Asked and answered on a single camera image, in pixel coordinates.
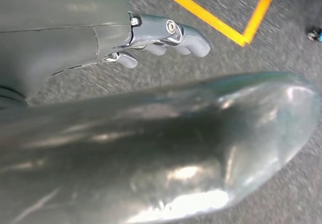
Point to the robot left leg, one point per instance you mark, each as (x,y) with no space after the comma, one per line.
(151,149)

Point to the blue metal shelf rack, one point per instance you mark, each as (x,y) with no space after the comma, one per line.
(315,35)

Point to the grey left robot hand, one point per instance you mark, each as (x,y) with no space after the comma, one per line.
(62,39)

